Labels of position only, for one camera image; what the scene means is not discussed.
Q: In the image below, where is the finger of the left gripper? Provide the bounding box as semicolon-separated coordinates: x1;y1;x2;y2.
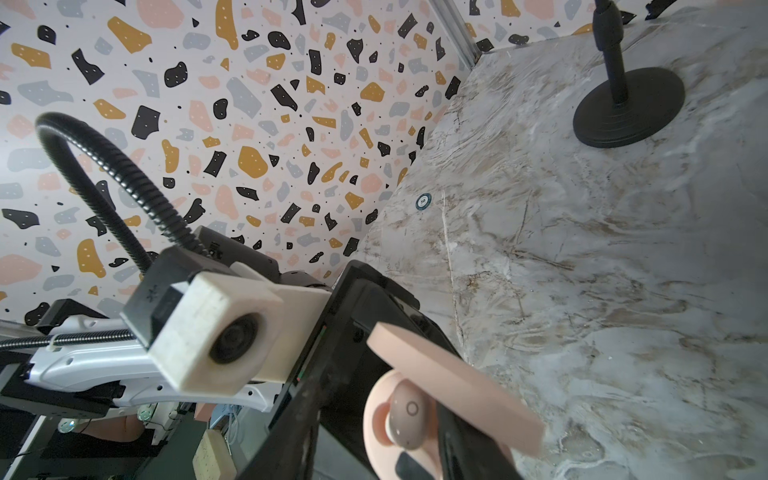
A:
436;403;522;480
238;359;333;479

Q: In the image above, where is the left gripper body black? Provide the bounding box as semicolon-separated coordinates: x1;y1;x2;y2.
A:
285;261;457;456

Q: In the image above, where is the pink earbud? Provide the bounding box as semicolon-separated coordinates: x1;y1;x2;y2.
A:
385;380;432;451

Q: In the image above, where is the pink earbud charging case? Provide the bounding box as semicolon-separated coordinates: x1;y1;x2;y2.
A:
362;322;546;479

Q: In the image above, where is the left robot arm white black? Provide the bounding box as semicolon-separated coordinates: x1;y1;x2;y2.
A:
1;227;544;479

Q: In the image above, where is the black microphone stand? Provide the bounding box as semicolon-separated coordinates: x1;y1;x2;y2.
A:
573;1;685;149

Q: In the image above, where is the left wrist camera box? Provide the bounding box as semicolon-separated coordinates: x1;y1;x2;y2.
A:
120;247;331;396

